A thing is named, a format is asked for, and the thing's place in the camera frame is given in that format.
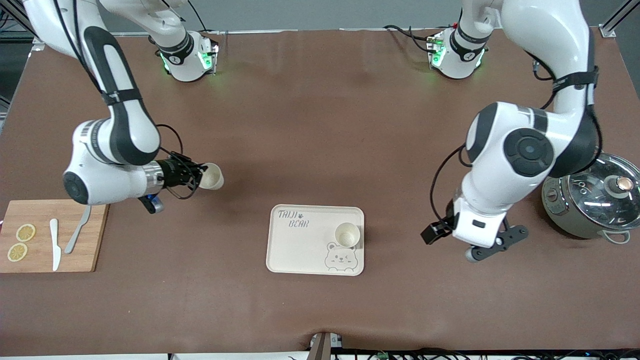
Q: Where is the white plastic cup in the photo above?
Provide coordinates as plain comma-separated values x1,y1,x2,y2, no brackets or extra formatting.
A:
333,222,362,249
198,163,225,191

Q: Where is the cream tray with bear print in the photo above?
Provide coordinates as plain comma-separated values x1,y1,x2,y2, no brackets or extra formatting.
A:
265,204,365,277

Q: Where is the grey-green cooking pot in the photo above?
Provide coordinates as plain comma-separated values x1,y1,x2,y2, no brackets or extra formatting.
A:
541,152,640,245

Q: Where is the wooden cutting board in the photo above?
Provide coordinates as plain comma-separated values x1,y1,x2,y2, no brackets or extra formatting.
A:
0,199,110,274

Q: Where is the grey plastic knife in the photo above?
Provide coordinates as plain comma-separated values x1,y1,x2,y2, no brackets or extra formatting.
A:
64,204,93,255

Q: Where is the glass pot lid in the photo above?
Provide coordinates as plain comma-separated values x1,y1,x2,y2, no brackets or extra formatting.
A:
566,154,640,228

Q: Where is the white plastic knife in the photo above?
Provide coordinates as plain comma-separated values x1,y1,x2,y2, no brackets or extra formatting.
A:
49,218,62,272

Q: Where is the metal table clamp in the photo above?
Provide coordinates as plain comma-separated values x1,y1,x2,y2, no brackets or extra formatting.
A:
309,332,344,360

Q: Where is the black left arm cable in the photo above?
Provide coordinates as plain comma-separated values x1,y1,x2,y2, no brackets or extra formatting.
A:
430,57,558,226

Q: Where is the black base cable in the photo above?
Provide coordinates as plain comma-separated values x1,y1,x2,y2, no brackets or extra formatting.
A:
384,24,436,53
187,0,208,32

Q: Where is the aluminium frame profile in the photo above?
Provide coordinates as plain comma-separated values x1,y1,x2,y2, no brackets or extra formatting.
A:
599,0,640,38
0,0,47,53

